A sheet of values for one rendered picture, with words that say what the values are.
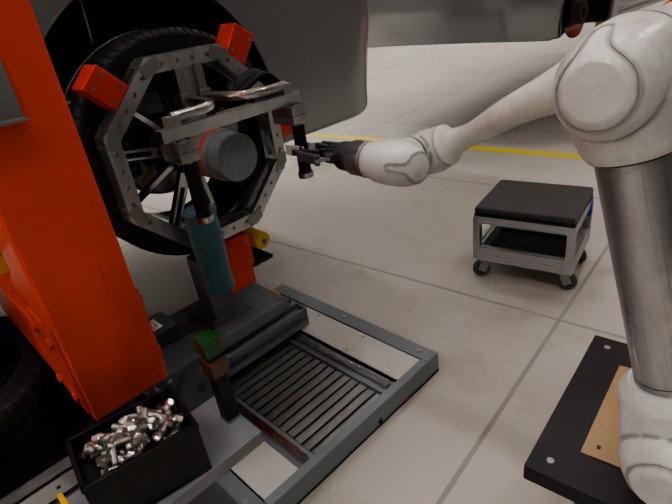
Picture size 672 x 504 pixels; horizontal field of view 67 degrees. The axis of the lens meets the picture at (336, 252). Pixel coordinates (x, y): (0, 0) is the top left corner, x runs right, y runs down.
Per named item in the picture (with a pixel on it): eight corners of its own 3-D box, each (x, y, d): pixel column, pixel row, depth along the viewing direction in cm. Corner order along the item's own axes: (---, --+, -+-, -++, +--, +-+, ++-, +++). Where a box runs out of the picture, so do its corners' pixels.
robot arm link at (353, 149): (383, 171, 128) (366, 168, 132) (380, 136, 124) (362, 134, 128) (359, 183, 123) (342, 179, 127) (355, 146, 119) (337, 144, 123)
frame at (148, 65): (284, 202, 176) (251, 34, 151) (296, 205, 171) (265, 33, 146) (139, 269, 144) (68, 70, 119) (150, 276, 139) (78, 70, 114)
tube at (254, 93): (250, 90, 148) (243, 52, 144) (293, 92, 136) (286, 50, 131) (199, 104, 138) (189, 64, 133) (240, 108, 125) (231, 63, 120)
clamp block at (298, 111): (286, 119, 144) (283, 100, 141) (308, 121, 138) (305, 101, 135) (273, 124, 141) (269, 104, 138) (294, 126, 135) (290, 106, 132)
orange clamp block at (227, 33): (230, 65, 150) (239, 35, 149) (246, 64, 144) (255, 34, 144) (211, 54, 144) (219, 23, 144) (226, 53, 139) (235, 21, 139)
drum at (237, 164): (222, 164, 155) (211, 119, 148) (264, 174, 141) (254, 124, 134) (182, 179, 146) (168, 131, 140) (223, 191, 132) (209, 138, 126)
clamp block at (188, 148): (182, 154, 124) (176, 133, 121) (202, 159, 117) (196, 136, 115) (163, 161, 121) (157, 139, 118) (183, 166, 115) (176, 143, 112)
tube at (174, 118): (192, 106, 137) (182, 65, 132) (233, 110, 124) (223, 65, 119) (132, 123, 126) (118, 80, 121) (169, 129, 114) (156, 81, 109)
